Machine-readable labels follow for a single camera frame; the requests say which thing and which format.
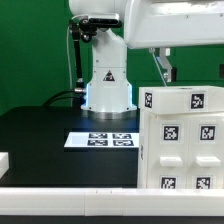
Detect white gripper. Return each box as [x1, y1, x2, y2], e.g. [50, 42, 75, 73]
[124, 0, 224, 82]

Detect small white box with marker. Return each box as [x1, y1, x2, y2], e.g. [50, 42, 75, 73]
[139, 86, 224, 115]

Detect white cabinet body box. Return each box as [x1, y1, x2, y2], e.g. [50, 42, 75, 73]
[137, 111, 224, 189]

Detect white cabinet door panel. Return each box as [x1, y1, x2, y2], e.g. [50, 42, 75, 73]
[187, 114, 224, 189]
[147, 116, 189, 189]

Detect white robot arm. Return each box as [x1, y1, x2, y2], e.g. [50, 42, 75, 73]
[68, 0, 224, 119]

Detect white block at left edge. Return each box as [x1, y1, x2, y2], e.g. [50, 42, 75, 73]
[0, 152, 9, 179]

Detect black camera on stand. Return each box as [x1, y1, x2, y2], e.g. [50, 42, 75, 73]
[88, 13, 122, 28]

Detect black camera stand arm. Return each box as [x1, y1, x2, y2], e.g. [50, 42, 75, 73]
[69, 19, 96, 88]

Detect black cables at robot base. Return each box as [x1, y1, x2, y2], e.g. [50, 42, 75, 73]
[42, 87, 88, 108]

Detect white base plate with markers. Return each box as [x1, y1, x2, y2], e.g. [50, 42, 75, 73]
[64, 132, 139, 148]

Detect white front rail fence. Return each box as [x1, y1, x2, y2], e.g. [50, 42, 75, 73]
[0, 188, 224, 216]

